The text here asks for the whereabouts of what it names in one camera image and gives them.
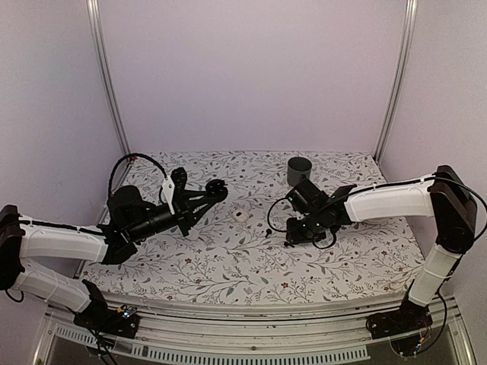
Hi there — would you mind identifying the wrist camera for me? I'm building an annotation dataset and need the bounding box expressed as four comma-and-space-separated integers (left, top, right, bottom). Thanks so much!
158, 167, 187, 211
285, 179, 329, 214

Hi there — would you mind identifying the black earbud charging case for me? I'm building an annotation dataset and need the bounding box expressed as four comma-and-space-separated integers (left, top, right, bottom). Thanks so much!
205, 179, 228, 199

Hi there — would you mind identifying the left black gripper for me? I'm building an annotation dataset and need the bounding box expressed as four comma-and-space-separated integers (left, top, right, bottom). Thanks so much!
129, 190, 216, 243

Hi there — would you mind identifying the left aluminium frame post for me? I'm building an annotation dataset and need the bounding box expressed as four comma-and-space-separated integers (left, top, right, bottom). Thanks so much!
86, 0, 131, 155

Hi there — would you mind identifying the dark grey mug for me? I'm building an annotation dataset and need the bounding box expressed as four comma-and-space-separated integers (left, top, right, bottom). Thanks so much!
287, 157, 312, 187

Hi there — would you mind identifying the open white charging case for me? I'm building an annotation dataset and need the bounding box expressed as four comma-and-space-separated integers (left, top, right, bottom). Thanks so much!
232, 209, 249, 223

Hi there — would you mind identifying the front aluminium rail base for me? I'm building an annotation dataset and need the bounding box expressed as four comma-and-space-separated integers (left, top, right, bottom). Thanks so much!
33, 294, 477, 364

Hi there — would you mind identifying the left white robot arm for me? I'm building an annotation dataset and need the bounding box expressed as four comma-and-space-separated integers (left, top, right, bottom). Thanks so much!
1, 179, 228, 339

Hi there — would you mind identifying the right aluminium frame post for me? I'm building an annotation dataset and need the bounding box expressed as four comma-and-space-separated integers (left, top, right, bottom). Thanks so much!
373, 0, 419, 166

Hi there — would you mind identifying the aluminium frame post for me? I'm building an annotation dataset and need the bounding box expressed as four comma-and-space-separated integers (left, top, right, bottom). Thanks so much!
373, 0, 419, 166
86, 0, 131, 155

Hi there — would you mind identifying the floral patterned table mat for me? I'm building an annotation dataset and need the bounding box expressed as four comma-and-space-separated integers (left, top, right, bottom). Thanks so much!
81, 151, 423, 305

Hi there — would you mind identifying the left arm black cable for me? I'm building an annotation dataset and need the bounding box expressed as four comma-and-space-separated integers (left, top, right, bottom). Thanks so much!
108, 152, 170, 197

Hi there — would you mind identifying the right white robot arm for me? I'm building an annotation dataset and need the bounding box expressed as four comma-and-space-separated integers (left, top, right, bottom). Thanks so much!
285, 165, 478, 339

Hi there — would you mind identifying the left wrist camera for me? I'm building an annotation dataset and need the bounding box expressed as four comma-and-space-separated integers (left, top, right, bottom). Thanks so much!
158, 167, 187, 211

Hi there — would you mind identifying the closed white charging case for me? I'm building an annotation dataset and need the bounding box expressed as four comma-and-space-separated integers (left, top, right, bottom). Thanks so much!
187, 230, 199, 240

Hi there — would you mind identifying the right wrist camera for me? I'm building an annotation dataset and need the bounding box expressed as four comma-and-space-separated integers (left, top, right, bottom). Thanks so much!
285, 179, 329, 214

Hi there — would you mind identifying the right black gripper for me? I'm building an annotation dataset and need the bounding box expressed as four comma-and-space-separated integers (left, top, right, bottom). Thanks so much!
286, 212, 326, 246

